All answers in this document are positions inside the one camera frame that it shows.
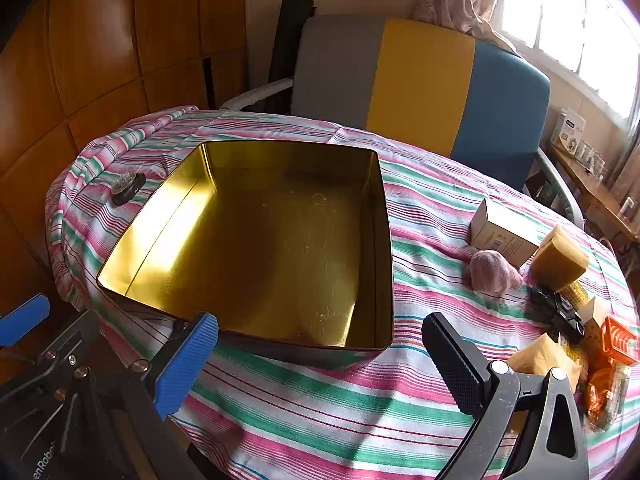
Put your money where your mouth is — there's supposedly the striped tablecloth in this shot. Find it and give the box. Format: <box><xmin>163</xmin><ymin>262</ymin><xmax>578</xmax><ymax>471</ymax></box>
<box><xmin>44</xmin><ymin>105</ymin><xmax>640</xmax><ymax>480</ymax></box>

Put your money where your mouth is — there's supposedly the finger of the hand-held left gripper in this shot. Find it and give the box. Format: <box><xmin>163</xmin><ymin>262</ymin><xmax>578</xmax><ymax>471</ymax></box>
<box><xmin>0</xmin><ymin>294</ymin><xmax>66</xmax><ymax>401</ymax></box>
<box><xmin>30</xmin><ymin>310</ymin><xmax>188</xmax><ymax>401</ymax></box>

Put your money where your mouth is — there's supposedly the grey yellow blue armchair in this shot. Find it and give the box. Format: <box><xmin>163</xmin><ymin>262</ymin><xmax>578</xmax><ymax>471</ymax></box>
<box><xmin>220</xmin><ymin>14</ymin><xmax>586</xmax><ymax>231</ymax></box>

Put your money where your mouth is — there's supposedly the white printed box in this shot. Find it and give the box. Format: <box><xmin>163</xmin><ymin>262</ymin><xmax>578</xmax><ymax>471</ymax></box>
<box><xmin>550</xmin><ymin>107</ymin><xmax>587</xmax><ymax>155</ymax></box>

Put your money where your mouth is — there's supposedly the small beige cloth bundle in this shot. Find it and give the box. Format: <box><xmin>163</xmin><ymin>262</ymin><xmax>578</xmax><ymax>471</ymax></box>
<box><xmin>462</xmin><ymin>250</ymin><xmax>524</xmax><ymax>295</ymax></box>

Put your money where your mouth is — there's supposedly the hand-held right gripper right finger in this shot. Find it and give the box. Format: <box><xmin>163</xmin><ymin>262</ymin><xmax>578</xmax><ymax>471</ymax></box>
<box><xmin>421</xmin><ymin>311</ymin><xmax>591</xmax><ymax>480</ymax></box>

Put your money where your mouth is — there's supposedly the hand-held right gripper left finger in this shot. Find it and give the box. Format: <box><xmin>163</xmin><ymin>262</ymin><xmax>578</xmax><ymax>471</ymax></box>
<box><xmin>120</xmin><ymin>311</ymin><xmax>221</xmax><ymax>480</ymax></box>

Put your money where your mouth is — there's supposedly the gold tin box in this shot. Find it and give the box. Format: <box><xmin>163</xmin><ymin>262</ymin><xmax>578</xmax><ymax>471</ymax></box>
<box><xmin>95</xmin><ymin>140</ymin><xmax>395</xmax><ymax>368</ymax></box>

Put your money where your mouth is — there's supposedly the window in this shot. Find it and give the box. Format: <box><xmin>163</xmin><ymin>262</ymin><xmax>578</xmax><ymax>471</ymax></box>
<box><xmin>500</xmin><ymin>0</ymin><xmax>640</xmax><ymax>121</ymax></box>

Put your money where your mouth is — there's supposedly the row of white cups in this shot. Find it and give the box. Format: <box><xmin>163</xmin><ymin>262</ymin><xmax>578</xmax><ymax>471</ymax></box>
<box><xmin>575</xmin><ymin>141</ymin><xmax>607</xmax><ymax>177</ymax></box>

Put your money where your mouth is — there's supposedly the beige carton box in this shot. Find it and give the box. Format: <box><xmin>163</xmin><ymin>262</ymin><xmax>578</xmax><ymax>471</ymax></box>
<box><xmin>469</xmin><ymin>198</ymin><xmax>551</xmax><ymax>268</ymax></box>

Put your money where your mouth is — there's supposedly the black binder clip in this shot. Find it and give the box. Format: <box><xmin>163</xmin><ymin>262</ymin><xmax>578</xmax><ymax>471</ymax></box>
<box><xmin>530</xmin><ymin>285</ymin><xmax>586</xmax><ymax>346</ymax></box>

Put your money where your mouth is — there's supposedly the small white box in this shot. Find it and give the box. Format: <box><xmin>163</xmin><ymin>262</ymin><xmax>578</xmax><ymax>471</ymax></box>
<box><xmin>580</xmin><ymin>296</ymin><xmax>610</xmax><ymax>341</ymax></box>

